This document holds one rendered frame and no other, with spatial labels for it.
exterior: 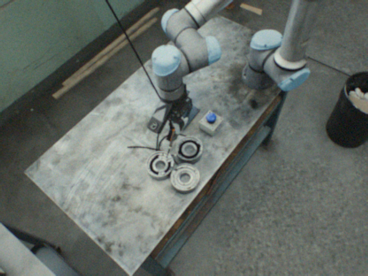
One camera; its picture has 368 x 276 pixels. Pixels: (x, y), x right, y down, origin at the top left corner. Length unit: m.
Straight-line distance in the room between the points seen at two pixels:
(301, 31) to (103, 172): 0.85
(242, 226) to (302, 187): 0.47
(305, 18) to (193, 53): 0.36
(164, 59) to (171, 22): 0.18
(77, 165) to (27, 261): 0.40
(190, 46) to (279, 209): 1.36
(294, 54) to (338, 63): 1.67
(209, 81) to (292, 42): 0.45
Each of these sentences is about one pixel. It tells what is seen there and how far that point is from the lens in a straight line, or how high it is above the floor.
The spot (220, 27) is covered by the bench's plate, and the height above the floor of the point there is 0.80.
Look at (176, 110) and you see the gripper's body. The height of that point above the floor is 1.07.
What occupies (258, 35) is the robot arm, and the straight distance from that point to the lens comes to 1.23.
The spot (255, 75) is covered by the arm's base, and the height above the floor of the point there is 0.87.
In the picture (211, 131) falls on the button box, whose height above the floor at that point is 0.83.
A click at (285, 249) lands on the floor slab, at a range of 1.90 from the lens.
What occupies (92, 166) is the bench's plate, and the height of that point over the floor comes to 0.80.
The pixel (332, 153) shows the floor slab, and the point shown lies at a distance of 2.21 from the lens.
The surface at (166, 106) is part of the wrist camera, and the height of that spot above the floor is 1.10.
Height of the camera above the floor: 1.82
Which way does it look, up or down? 59 degrees down
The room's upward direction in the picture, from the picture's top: 8 degrees counter-clockwise
